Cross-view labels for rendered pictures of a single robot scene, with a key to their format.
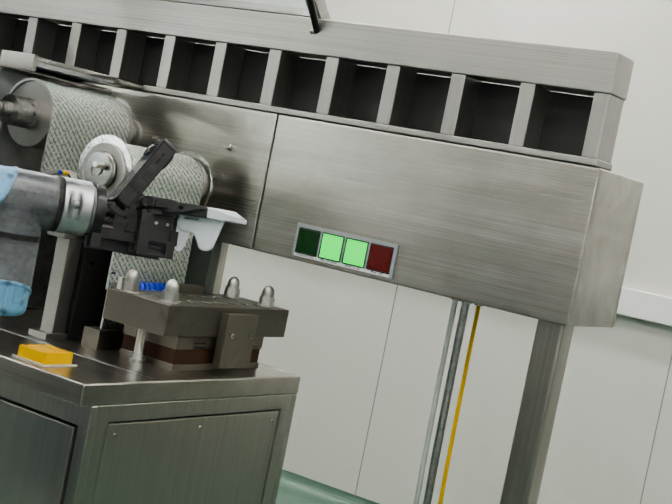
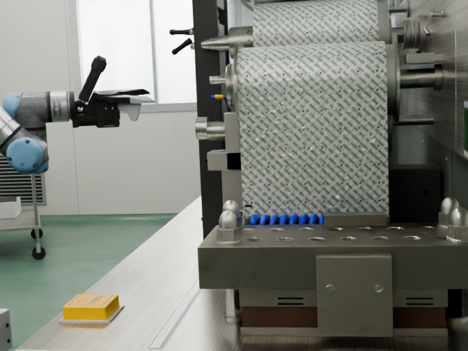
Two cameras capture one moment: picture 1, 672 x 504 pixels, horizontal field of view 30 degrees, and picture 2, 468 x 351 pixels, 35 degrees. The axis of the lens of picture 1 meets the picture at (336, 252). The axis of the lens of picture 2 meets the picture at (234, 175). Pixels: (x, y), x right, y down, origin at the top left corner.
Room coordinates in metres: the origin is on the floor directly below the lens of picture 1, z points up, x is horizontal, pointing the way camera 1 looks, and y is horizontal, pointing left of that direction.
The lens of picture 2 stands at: (1.99, -0.66, 1.25)
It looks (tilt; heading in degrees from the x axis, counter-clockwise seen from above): 7 degrees down; 66
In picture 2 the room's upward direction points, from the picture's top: 2 degrees counter-clockwise
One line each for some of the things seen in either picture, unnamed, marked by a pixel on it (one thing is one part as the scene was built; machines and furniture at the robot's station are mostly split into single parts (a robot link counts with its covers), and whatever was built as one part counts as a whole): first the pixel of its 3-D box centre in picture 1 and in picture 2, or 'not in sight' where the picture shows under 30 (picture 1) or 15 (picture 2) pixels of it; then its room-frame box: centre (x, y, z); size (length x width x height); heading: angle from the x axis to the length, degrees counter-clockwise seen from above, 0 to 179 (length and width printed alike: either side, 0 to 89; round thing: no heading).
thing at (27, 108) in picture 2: not in sight; (28, 109); (2.27, 1.17, 1.21); 0.11 x 0.08 x 0.09; 166
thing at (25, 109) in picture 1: (18, 111); (245, 42); (2.64, 0.71, 1.34); 0.06 x 0.06 x 0.06; 58
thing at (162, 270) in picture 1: (153, 247); (313, 168); (2.59, 0.37, 1.11); 0.23 x 0.01 x 0.18; 148
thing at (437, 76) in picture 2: not in sight; (418, 78); (2.77, 0.33, 1.25); 0.07 x 0.04 x 0.04; 148
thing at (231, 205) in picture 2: (131, 280); (231, 214); (2.45, 0.38, 1.05); 0.04 x 0.04 x 0.04
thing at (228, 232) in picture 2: (171, 290); (228, 225); (2.40, 0.30, 1.05); 0.04 x 0.04 x 0.04
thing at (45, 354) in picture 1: (45, 354); (91, 307); (2.24, 0.48, 0.91); 0.07 x 0.07 x 0.02; 58
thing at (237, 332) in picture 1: (236, 340); (354, 295); (2.53, 0.16, 0.97); 0.10 x 0.03 x 0.11; 148
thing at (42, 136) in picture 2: not in sight; (30, 150); (2.27, 1.15, 1.12); 0.11 x 0.08 x 0.11; 76
